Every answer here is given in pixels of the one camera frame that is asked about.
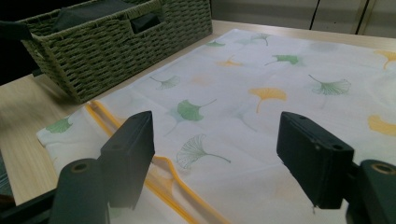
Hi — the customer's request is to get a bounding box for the dark cloth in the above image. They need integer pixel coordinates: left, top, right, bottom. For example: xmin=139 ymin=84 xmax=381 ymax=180
xmin=50 ymin=0 xmax=163 ymax=35

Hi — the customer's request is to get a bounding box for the white leaf-print mesh laundry bag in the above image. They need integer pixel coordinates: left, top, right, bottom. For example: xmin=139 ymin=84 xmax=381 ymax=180
xmin=35 ymin=28 xmax=396 ymax=224

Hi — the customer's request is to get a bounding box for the green woven basket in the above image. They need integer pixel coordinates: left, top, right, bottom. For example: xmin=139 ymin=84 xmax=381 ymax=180
xmin=17 ymin=0 xmax=214 ymax=105

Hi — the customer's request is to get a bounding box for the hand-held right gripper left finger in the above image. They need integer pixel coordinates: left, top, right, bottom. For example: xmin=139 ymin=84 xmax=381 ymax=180
xmin=99 ymin=110 xmax=156 ymax=210

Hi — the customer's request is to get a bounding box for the white cabinet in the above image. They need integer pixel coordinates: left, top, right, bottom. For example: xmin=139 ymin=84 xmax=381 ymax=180
xmin=210 ymin=0 xmax=396 ymax=39

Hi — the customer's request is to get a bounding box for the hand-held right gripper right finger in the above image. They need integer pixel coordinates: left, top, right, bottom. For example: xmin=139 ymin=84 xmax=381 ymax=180
xmin=276 ymin=111 xmax=356 ymax=210

